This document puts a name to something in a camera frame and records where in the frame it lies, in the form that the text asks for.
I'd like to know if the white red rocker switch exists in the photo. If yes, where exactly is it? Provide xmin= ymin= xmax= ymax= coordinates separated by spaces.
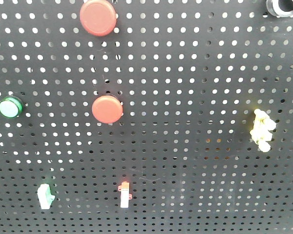
xmin=118 ymin=181 xmax=132 ymax=208

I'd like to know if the red mushroom button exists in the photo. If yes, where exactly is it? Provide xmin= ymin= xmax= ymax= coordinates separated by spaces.
xmin=91 ymin=95 xmax=123 ymax=124
xmin=80 ymin=0 xmax=117 ymax=37

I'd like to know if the black rotary selector switch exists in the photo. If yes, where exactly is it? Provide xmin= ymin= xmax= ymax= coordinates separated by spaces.
xmin=266 ymin=0 xmax=293 ymax=18

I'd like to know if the upper red mushroom button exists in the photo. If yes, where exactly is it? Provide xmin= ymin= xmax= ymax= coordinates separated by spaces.
xmin=80 ymin=0 xmax=117 ymax=37

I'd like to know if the black perforated pegboard panel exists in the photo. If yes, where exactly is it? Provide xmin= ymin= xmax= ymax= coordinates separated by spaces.
xmin=0 ymin=0 xmax=293 ymax=234

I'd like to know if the green round push button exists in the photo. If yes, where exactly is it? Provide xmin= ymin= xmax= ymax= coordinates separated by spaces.
xmin=0 ymin=96 xmax=23 ymax=118

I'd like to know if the white green rocker switch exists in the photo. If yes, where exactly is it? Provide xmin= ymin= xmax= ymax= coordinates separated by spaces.
xmin=37 ymin=184 xmax=55 ymax=210

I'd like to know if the lower red mushroom button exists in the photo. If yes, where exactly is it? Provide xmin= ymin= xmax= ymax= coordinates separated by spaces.
xmin=91 ymin=95 xmax=123 ymax=124

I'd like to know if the yellow toggle switch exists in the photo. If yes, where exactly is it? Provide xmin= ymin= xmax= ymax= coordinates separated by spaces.
xmin=250 ymin=109 xmax=276 ymax=153

